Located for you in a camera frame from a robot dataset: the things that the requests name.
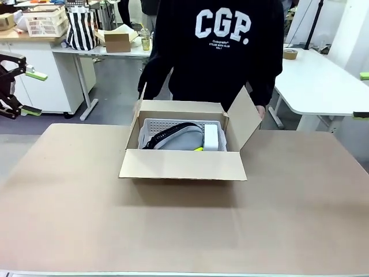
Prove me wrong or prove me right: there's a large brown cardboard box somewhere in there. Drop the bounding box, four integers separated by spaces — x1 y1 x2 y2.
118 82 263 182

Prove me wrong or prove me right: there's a person's left forearm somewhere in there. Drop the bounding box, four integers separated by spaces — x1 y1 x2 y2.
247 73 285 108

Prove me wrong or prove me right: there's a person's right forearm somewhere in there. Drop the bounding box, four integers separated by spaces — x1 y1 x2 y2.
137 62 174 100

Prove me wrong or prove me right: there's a small brown cardboard box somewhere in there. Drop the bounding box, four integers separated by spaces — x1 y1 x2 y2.
104 33 132 54

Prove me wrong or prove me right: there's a small cardboard box on table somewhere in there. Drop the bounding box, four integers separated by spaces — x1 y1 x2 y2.
95 24 140 44

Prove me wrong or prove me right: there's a small white box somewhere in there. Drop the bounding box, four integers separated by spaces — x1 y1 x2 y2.
204 123 223 152

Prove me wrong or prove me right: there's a white desk cabinet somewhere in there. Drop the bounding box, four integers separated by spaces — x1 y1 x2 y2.
0 40 97 114

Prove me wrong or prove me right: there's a wooden desk top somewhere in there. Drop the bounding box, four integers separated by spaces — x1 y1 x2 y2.
0 27 69 44

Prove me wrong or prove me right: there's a white rounded table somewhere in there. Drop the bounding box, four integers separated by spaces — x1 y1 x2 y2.
268 47 369 134

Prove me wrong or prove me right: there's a white slotted plastic crate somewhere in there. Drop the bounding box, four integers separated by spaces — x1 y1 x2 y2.
22 5 69 38

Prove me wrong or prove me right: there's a white table with grey legs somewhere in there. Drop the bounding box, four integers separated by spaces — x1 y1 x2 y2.
51 39 154 121

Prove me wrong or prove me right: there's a brown carton with label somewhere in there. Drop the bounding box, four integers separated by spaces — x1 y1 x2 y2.
0 13 16 31

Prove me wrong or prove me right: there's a black white striped bag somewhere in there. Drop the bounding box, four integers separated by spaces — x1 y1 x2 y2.
66 7 100 52

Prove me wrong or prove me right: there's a black tripod stand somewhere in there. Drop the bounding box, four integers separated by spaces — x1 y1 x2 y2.
304 0 324 50

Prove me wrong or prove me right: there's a brown packing tape roll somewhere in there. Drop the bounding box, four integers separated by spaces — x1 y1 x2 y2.
283 48 299 61

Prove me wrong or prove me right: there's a person in black trousers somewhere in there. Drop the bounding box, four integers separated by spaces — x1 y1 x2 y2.
117 0 137 29

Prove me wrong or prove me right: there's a plastic cup with yellow drink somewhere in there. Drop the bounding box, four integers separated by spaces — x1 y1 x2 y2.
140 28 152 52

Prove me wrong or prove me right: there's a person in grey trousers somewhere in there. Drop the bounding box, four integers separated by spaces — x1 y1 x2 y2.
141 0 159 30

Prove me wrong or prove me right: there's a white perforated plastic basket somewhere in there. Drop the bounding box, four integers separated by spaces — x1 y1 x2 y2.
137 117 229 152

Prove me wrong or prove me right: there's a person in black hoodie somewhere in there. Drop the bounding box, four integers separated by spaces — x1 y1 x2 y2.
137 0 285 112

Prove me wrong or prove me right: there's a grey black shoe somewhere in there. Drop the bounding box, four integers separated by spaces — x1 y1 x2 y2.
141 121 206 152

